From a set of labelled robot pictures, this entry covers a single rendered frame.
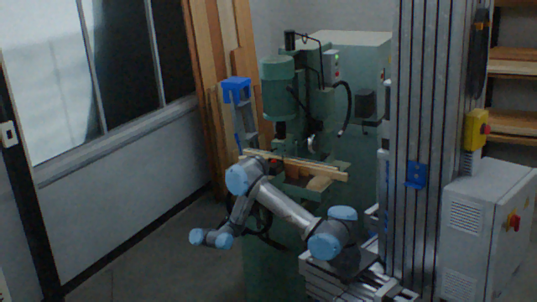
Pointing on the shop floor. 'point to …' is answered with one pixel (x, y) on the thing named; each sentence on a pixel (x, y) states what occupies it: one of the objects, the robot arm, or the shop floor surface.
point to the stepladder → (230, 91)
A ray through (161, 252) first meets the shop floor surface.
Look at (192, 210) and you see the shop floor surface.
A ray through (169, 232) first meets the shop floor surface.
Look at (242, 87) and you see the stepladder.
